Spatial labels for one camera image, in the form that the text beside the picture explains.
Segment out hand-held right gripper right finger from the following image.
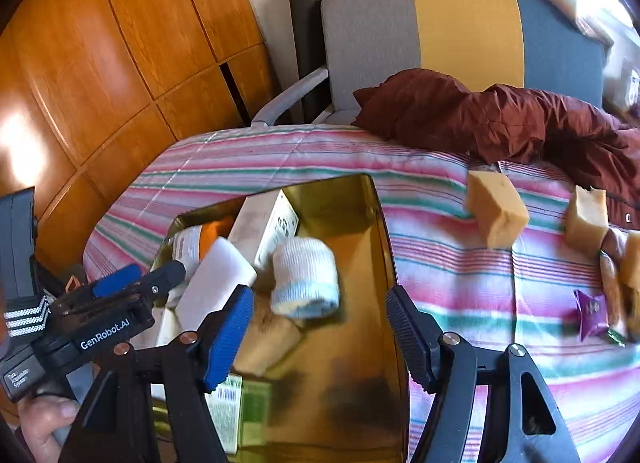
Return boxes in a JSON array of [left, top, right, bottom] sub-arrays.
[[385, 285, 583, 463]]

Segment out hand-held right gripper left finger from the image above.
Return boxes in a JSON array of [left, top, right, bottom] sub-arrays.
[[60, 284, 256, 463]]

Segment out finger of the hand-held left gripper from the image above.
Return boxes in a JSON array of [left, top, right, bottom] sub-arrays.
[[100, 259, 187, 324], [55, 263, 143, 314]]

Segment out white box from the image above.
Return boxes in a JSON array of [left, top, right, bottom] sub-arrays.
[[174, 237, 258, 339]]

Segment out gold-lined maroon box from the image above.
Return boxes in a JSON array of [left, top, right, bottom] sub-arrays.
[[150, 174, 411, 463]]

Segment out orange bottle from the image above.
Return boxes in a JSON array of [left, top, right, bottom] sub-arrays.
[[170, 216, 236, 264]]

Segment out green label box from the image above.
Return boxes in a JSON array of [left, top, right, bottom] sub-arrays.
[[202, 375, 273, 456]]

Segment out white sock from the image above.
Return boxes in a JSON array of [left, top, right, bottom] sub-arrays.
[[270, 237, 341, 320]]

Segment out tall printed cardboard box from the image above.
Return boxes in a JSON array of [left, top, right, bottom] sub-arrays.
[[227, 190, 301, 271]]

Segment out purple snack packet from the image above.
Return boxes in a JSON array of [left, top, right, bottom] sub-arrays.
[[572, 289, 611, 343]]

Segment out yellow sponge with torn edge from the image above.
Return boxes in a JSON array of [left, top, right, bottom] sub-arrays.
[[565, 186, 611, 256]]

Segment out person's left hand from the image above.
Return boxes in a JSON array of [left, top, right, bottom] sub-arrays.
[[17, 393, 81, 463]]

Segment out striped blanket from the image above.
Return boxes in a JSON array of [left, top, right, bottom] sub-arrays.
[[82, 124, 640, 463]]

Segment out wooden wardrobe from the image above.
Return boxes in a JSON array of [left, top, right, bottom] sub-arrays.
[[0, 0, 281, 264]]

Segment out maroon jacket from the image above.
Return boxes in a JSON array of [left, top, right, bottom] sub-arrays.
[[351, 68, 640, 231]]

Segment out grey yellow blue chair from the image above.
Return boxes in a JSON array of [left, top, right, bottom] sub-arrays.
[[250, 0, 608, 126]]

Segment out white carton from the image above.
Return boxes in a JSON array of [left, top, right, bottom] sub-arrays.
[[620, 68, 640, 106]]

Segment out black strap white stripes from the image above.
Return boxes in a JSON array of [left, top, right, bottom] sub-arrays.
[[0, 294, 52, 340]]

